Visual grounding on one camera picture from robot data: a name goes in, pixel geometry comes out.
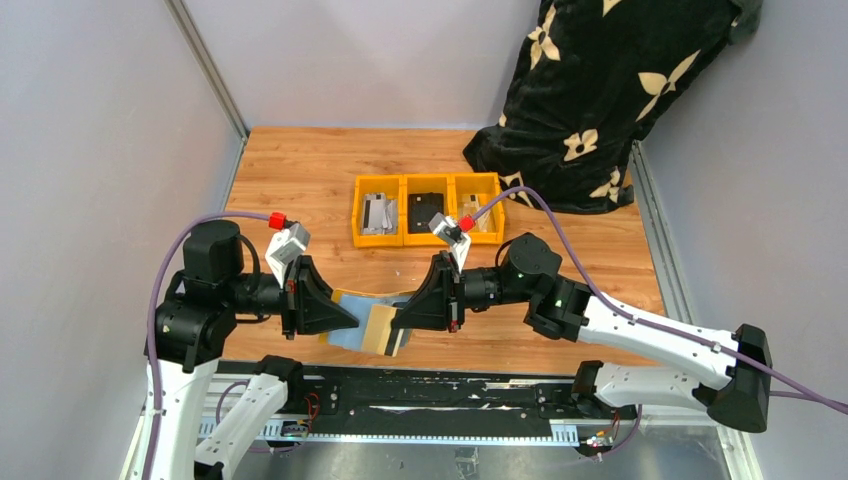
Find yellow bin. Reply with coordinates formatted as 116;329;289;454
453;172;505;245
402;174;455;247
351;175;403;248

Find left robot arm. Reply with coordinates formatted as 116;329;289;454
133;211;359;479

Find silver cards in bin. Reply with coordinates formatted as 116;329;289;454
360;192;398;236

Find aluminium frame post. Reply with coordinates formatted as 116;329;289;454
164;0;250;144

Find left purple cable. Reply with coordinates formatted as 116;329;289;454
142;210;286;480

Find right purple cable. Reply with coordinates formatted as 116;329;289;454
460;186;848;417

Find middle yellow bin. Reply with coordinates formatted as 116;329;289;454
402;174;455;247

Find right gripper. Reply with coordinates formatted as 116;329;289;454
391;252;535;335

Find black floral blanket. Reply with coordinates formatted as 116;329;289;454
463;0;763;214

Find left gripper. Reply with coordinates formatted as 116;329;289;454
225;251;361;336

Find black cards in bin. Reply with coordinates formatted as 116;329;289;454
407;192;444;234

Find left yellow bin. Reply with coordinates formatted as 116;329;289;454
351;175;403;248

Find yellow leather card holder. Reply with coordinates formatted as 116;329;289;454
319;289;413;357

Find right yellow bin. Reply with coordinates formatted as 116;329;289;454
453;172;505;245

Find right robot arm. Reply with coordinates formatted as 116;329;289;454
391;233;772;433

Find purple cable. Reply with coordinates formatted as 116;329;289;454
460;186;848;417
142;210;286;480

